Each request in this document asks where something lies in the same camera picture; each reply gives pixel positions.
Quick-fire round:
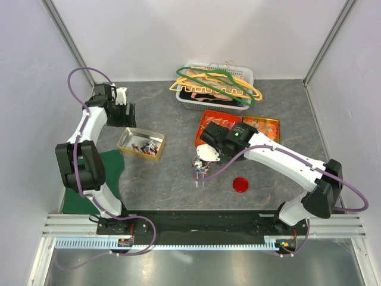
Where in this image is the gold tin of gummies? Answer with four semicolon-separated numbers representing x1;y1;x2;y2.
242;115;280;143

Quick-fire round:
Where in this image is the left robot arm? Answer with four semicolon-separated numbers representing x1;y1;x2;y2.
55;83;136;235

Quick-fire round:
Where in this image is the clear glass jar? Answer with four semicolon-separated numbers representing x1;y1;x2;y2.
192;158;210;187

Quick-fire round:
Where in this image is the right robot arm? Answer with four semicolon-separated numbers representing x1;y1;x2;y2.
196;122;343;235

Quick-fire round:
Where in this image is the green clothes hanger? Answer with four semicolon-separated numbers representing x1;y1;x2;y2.
176;67;257;107

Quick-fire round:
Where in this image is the black garment in basket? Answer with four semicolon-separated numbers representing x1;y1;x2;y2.
179;91;245;107

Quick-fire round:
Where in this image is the orange clothes hanger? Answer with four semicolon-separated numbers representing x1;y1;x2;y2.
169;73;262;101

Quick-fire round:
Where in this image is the yellow clothes hanger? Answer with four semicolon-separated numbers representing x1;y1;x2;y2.
175;70;263;101

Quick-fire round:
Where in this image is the green cloth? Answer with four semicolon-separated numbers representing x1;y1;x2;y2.
61;150;124;215

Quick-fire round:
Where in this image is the gold tin of candies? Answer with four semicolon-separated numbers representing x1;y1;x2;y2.
117;128;165;161

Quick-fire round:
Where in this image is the orange tray of lollipops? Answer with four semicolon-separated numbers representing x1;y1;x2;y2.
195;110;242;147

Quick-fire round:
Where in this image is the floral pink cloth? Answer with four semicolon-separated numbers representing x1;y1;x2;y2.
183;69;248;102

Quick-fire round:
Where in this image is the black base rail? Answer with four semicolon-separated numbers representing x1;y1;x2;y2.
89;210;307;243

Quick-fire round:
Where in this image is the red jar lid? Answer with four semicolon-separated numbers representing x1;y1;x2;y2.
232;177;249;193

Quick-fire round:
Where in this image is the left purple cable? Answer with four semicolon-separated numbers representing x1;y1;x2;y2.
53;67;157;271

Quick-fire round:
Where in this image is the grey cable duct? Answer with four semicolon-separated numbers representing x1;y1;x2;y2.
55;237;280;251

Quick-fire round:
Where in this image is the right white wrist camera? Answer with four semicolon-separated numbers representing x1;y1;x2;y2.
196;144;220;162

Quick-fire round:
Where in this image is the white plastic basket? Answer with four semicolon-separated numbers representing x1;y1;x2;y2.
169;61;263;115

